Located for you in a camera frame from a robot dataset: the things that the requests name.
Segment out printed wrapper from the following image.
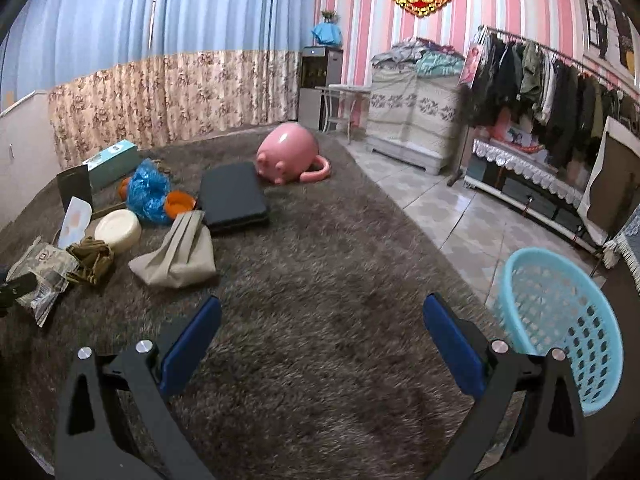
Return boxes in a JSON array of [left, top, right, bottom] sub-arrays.
[[6, 237, 78, 328]]

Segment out wall poster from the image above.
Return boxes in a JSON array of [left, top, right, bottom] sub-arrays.
[[580, 0, 638, 68]]

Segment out light blue plastic basket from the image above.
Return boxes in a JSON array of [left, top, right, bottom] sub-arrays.
[[495, 247, 626, 416]]

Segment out small folding table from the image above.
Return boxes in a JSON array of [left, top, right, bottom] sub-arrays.
[[315, 84, 371, 138]]

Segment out cabinet with patterned cover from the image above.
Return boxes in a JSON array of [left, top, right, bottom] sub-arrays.
[[366, 62, 463, 176]]

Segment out grey water dispenser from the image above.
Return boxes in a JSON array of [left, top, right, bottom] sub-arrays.
[[298, 46, 345, 132]]

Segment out grey shaggy rug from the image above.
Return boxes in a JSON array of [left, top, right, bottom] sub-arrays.
[[0, 127, 501, 480]]

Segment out white paper packet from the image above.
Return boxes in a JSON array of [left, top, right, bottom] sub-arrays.
[[58, 196, 93, 250]]

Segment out low stand with lace cloth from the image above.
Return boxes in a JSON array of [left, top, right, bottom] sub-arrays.
[[464, 139, 601, 251]]

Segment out blue and floral curtain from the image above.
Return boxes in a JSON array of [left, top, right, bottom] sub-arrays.
[[0, 0, 321, 171]]

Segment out beige cloth bag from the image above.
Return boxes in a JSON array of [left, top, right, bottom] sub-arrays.
[[128, 210, 218, 288]]

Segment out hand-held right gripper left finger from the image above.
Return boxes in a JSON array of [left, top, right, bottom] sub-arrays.
[[54, 295, 223, 480]]

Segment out blue cloth bundle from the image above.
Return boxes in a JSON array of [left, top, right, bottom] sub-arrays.
[[311, 22, 343, 47]]

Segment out white-framed brown board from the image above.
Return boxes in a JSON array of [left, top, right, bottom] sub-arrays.
[[580, 116, 640, 256]]

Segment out pile of folded clothes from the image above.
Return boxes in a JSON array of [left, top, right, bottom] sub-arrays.
[[371, 37, 466, 78]]

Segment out pink hanging packet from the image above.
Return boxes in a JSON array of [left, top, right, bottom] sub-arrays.
[[459, 44, 483, 86]]

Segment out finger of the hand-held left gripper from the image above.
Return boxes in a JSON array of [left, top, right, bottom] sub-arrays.
[[0, 271, 38, 317]]

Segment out row of hanging clothes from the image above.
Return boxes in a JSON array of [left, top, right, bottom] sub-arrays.
[[470, 30, 640, 171]]

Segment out teal cardboard box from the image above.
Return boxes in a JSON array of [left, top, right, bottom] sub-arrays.
[[82, 140, 141, 191]]

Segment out blue plastic bag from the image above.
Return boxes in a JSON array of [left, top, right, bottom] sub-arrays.
[[126, 159, 173, 224]]

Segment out white round container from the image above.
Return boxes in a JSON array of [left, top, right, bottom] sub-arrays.
[[94, 208, 142, 253]]

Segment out metal clothes rack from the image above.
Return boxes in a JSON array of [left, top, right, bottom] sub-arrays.
[[447, 25, 640, 188]]

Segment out pink boxes under clothes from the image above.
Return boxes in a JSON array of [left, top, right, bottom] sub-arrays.
[[492, 115, 546, 153]]

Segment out black flat case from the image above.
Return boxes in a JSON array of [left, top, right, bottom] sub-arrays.
[[196, 161, 271, 233]]

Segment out blue patterned fringed cloth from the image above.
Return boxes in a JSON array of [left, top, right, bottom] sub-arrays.
[[602, 212, 640, 291]]

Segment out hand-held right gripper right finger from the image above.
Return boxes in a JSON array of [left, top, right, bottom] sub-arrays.
[[422, 292, 586, 480]]

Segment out dark card sleeve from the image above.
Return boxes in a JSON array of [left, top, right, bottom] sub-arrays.
[[56, 164, 94, 216]]

